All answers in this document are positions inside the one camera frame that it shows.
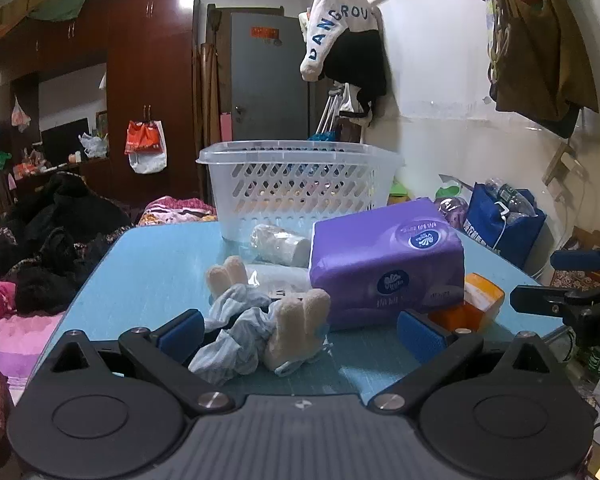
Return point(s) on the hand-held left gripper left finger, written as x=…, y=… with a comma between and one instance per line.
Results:
x=180, y=336

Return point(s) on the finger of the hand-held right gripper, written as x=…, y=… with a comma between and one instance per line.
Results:
x=535, y=299
x=577, y=260

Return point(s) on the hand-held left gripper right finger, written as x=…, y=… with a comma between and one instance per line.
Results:
x=420, y=337

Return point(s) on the orange medicine box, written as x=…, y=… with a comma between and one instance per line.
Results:
x=480, y=300

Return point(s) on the purple tissue pack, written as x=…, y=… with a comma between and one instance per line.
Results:
x=370, y=260

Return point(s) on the cream socks with blue cloth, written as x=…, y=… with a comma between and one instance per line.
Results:
x=290, y=325

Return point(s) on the clear plastic packet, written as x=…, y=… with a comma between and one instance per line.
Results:
x=285, y=280

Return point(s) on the white plastic-wrapped roll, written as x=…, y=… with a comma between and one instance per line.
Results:
x=280, y=245

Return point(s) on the white plastic basket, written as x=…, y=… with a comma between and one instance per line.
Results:
x=280, y=185

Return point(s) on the blue printed bag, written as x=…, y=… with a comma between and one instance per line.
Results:
x=500, y=230

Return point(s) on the purple printed bag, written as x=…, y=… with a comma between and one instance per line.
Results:
x=452, y=212

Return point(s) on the floral blanket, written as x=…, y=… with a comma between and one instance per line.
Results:
x=175, y=210

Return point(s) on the pile of black clothes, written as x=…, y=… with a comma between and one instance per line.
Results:
x=55, y=230

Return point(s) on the pink bedding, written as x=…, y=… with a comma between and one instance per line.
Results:
x=10, y=330

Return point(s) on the red and white plastic bag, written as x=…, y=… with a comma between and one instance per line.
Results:
x=145, y=145

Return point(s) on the brown hanging bag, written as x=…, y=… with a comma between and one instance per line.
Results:
x=540, y=60

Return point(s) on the blue plastic bag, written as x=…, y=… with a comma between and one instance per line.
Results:
x=322, y=136

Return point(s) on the wooden planks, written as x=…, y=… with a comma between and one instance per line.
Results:
x=207, y=110

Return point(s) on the black television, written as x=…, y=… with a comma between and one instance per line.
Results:
x=62, y=140

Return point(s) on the white cloth with black trim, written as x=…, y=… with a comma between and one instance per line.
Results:
x=352, y=105

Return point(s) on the metal crutch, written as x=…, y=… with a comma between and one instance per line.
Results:
x=327, y=110

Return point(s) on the grey door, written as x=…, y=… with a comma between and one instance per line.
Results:
x=265, y=85

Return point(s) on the hanging pink plastic bag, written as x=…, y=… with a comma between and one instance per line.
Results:
x=20, y=115

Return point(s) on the dark red wooden wardrobe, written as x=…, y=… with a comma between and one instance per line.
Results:
x=145, y=60

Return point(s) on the black hanging garment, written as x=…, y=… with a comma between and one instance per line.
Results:
x=360, y=65

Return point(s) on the white hooded sweatshirt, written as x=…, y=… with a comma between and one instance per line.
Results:
x=340, y=5

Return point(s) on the wall power socket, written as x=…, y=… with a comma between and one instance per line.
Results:
x=565, y=160

